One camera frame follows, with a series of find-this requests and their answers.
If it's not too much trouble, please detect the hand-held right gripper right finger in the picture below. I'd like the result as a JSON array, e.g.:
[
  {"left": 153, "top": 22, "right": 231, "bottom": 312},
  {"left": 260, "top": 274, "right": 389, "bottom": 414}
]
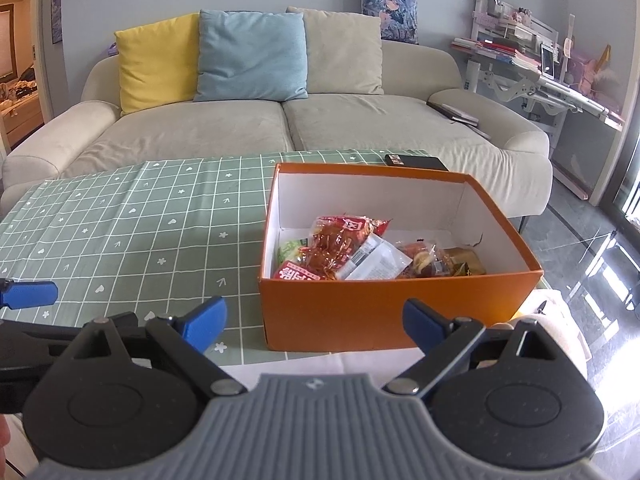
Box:
[{"left": 381, "top": 297, "right": 583, "bottom": 398}]

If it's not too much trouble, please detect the small clear brown egg packet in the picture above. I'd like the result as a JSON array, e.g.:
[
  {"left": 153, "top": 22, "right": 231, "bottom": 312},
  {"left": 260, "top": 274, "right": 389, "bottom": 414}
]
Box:
[{"left": 400, "top": 241, "right": 446, "bottom": 278}]

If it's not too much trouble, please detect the yellow pillow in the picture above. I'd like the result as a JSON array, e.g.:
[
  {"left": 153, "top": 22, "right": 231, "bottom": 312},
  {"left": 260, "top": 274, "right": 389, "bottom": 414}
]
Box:
[{"left": 114, "top": 12, "right": 202, "bottom": 117}]

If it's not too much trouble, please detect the beige fabric sofa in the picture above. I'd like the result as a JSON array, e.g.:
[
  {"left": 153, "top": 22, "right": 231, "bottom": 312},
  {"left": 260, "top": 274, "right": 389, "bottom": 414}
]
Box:
[{"left": 1, "top": 40, "right": 553, "bottom": 221}]

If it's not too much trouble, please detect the green checked tablecloth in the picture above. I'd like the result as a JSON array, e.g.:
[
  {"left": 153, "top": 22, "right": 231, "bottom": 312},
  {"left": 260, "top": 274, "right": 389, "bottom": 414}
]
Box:
[{"left": 0, "top": 149, "right": 553, "bottom": 376}]

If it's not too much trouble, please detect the green snack packet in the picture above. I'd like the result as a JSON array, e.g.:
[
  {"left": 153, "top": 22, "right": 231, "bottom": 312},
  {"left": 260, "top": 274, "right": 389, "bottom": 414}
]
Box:
[{"left": 276, "top": 237, "right": 313, "bottom": 266}]

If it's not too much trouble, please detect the white study desk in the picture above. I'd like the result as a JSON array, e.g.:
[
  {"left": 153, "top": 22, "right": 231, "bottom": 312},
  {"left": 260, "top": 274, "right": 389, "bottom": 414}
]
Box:
[{"left": 450, "top": 0, "right": 626, "bottom": 201}]

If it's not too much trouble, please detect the clear red chicken snack packet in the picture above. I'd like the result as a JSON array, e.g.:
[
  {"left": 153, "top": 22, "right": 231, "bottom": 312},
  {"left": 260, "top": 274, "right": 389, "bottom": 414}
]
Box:
[{"left": 307, "top": 215, "right": 393, "bottom": 281}]

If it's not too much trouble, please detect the door frame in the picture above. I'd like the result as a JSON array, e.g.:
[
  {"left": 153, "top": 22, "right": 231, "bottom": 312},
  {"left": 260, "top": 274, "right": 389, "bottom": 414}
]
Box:
[{"left": 27, "top": 0, "right": 57, "bottom": 126}]

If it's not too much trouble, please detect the stack of books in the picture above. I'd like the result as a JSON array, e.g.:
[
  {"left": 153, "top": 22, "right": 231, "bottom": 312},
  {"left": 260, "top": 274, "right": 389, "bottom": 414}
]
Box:
[{"left": 451, "top": 36, "right": 542, "bottom": 68}]

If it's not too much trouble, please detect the orange cardboard box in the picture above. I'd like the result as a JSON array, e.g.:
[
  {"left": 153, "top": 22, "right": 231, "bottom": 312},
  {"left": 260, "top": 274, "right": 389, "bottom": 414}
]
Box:
[{"left": 258, "top": 161, "right": 545, "bottom": 353}]

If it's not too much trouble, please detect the small red snack packet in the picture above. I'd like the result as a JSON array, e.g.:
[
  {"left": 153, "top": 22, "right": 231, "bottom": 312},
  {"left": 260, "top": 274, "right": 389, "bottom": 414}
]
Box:
[{"left": 272, "top": 260, "right": 326, "bottom": 281}]

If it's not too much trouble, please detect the light blue pillow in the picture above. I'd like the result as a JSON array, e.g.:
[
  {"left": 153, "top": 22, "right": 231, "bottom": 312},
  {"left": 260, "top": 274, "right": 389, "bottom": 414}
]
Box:
[{"left": 193, "top": 9, "right": 309, "bottom": 103}]

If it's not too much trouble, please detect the beige pillow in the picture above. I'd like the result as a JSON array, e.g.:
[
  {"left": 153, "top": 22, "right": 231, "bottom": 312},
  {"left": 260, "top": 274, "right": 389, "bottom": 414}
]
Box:
[{"left": 286, "top": 6, "right": 385, "bottom": 96}]

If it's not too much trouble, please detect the figure printed pillow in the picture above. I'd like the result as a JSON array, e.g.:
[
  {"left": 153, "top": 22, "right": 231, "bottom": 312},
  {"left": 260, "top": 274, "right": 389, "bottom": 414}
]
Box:
[{"left": 358, "top": 0, "right": 420, "bottom": 45}]

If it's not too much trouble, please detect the black flat device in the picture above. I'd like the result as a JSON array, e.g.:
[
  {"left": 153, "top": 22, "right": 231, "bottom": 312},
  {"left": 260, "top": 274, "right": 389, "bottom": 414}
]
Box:
[{"left": 426, "top": 101, "right": 481, "bottom": 127}]

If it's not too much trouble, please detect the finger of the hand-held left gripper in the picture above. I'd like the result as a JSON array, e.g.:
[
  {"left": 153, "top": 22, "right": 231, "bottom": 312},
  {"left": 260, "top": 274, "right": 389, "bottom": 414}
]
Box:
[
  {"left": 0, "top": 277, "right": 59, "bottom": 312},
  {"left": 0, "top": 312, "right": 147, "bottom": 356}
]

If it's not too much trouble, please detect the flat black box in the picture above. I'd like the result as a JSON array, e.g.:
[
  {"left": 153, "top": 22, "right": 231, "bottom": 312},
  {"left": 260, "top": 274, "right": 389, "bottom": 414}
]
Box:
[{"left": 385, "top": 154, "right": 450, "bottom": 172}]

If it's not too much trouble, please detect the brown snack packet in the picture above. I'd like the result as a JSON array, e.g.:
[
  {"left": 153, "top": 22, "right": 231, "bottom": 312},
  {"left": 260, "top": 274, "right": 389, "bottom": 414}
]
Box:
[{"left": 442, "top": 246, "right": 487, "bottom": 277}]

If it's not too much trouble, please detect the white snack packet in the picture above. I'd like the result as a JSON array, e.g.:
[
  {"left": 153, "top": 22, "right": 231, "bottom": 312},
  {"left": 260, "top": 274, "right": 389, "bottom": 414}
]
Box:
[{"left": 345, "top": 234, "right": 413, "bottom": 281}]

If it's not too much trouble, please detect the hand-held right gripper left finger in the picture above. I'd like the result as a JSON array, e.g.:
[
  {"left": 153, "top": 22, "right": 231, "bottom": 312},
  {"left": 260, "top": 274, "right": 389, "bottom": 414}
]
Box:
[{"left": 45, "top": 296, "right": 248, "bottom": 400}]

